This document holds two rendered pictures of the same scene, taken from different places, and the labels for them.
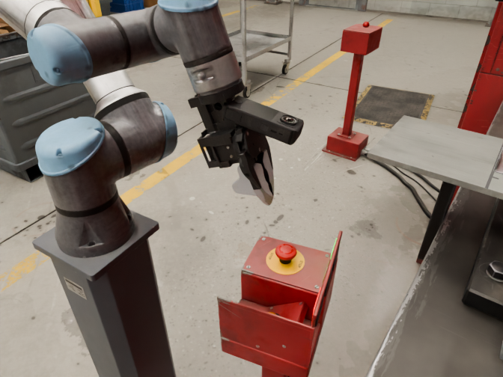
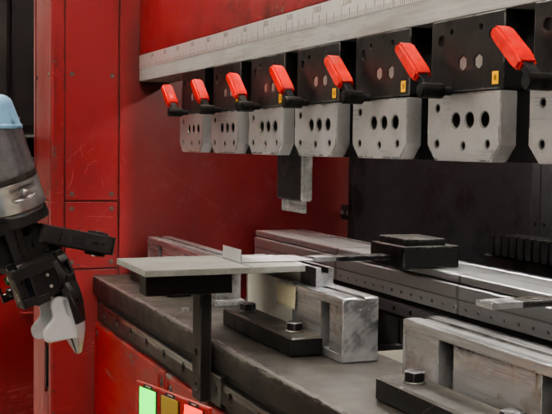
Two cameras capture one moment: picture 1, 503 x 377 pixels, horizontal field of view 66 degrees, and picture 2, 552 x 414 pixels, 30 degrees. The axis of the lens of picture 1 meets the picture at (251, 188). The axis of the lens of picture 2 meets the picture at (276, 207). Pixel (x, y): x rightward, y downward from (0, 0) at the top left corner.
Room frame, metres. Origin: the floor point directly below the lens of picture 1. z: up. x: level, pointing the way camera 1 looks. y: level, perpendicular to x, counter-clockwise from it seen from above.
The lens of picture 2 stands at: (-0.43, 1.02, 1.19)
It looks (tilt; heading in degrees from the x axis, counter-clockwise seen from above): 3 degrees down; 301
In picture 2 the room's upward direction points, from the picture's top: 1 degrees clockwise
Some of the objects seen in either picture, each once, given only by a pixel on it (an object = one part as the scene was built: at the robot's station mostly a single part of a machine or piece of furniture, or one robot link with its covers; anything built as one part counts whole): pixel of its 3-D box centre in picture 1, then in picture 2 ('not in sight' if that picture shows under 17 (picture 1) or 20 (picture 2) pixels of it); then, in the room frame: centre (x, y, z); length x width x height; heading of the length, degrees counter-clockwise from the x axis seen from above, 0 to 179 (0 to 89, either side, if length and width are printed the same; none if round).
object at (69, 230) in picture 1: (91, 212); not in sight; (0.61, 0.32, 0.82); 0.15 x 0.15 x 0.10
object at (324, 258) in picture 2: not in sight; (375, 251); (0.35, -0.58, 1.01); 0.26 x 0.12 x 0.05; 54
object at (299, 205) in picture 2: not in sight; (294, 183); (0.45, -0.46, 1.13); 0.10 x 0.02 x 0.10; 144
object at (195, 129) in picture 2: not in sight; (210, 112); (0.79, -0.71, 1.26); 0.15 x 0.09 x 0.17; 144
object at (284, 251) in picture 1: (285, 256); not in sight; (0.52, -0.06, 0.79); 0.04 x 0.04 x 0.04
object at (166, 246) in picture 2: not in sight; (191, 268); (0.89, -0.79, 0.92); 0.50 x 0.06 x 0.10; 144
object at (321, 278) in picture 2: not in sight; (298, 269); (0.43, -0.45, 0.99); 0.20 x 0.03 x 0.03; 144
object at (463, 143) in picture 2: not in sight; (494, 89); (-0.02, -0.12, 1.26); 0.15 x 0.09 x 0.17; 144
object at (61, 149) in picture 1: (80, 161); not in sight; (0.61, 0.31, 0.94); 0.13 x 0.12 x 0.14; 139
